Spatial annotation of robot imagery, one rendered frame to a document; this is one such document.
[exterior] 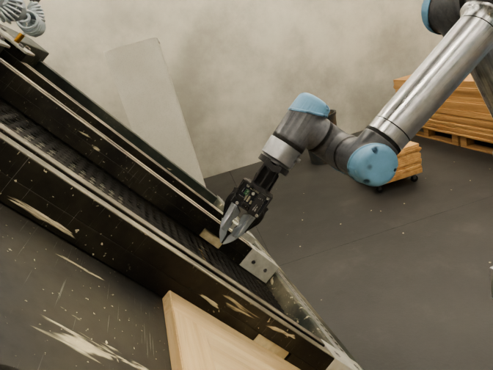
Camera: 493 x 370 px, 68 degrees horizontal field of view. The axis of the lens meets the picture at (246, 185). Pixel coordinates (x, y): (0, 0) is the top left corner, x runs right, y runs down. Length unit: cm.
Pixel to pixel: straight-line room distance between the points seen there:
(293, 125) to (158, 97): 364
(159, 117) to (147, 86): 36
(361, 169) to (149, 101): 382
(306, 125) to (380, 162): 17
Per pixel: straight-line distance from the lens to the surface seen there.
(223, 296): 63
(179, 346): 49
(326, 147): 77
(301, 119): 75
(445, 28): 93
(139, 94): 434
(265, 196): 74
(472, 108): 468
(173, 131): 436
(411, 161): 396
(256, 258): 123
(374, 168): 66
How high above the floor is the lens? 160
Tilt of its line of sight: 18 degrees down
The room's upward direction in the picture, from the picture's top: 16 degrees counter-clockwise
